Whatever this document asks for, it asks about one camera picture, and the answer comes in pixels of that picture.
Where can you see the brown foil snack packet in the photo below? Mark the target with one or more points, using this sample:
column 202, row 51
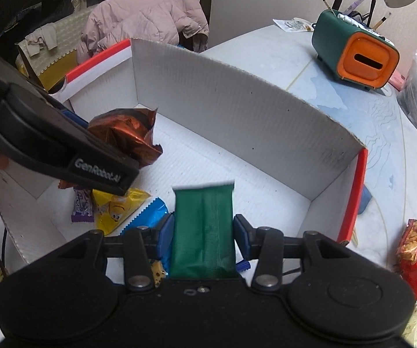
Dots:
column 125, row 136

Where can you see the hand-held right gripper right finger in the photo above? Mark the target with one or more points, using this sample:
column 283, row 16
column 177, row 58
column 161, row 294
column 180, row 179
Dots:
column 242, row 234

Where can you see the beige cloth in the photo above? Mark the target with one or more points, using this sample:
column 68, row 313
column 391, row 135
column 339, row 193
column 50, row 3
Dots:
column 41, row 40

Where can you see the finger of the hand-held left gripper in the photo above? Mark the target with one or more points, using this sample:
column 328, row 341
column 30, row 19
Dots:
column 76, row 119

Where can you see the purple candy packet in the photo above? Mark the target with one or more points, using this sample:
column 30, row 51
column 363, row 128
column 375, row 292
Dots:
column 82, row 205

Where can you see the beige dotted cushion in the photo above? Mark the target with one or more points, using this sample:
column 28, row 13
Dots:
column 60, row 50

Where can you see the green orange tissue box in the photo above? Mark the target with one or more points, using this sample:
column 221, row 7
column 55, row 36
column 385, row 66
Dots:
column 353, row 54

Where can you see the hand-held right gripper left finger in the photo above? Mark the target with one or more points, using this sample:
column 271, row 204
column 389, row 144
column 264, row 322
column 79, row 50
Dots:
column 165, row 235

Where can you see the green snack packet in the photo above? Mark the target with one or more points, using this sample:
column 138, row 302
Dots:
column 203, row 232

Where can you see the pink padded jacket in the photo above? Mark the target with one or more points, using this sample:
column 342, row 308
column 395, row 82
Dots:
column 139, row 18

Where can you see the paint brush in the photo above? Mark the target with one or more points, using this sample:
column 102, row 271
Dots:
column 382, row 21
column 372, row 5

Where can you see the red white cardboard box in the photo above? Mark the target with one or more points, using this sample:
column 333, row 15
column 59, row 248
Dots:
column 230, row 123

